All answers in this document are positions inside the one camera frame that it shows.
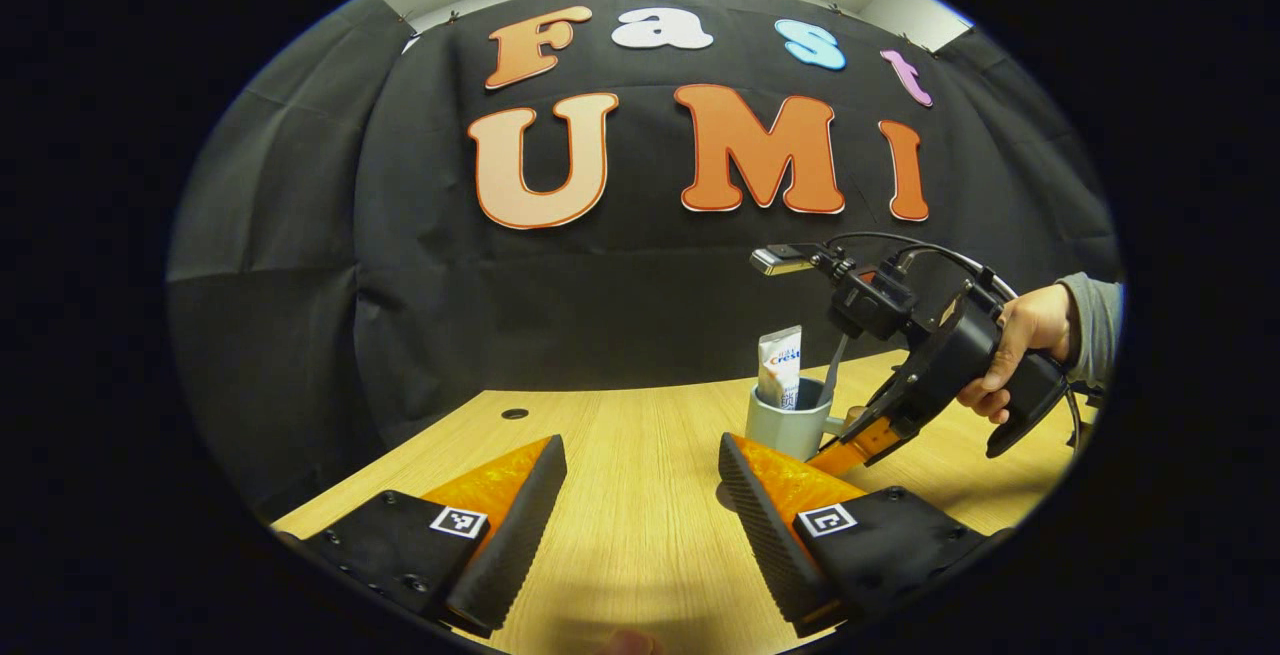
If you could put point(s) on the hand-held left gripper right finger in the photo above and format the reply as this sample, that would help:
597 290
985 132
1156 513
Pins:
770 535

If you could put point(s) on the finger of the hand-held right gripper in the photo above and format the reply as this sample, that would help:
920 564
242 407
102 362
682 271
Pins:
850 453

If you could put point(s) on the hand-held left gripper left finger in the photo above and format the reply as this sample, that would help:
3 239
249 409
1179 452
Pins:
505 545

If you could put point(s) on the white toothbrush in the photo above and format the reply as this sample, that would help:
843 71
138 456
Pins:
835 365

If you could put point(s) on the white toothpaste tube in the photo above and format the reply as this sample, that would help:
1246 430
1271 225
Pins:
780 365

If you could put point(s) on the wooden desktop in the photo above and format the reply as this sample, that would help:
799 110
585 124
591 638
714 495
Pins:
630 475

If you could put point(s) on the black backdrop cloth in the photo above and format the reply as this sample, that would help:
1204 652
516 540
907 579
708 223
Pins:
600 315

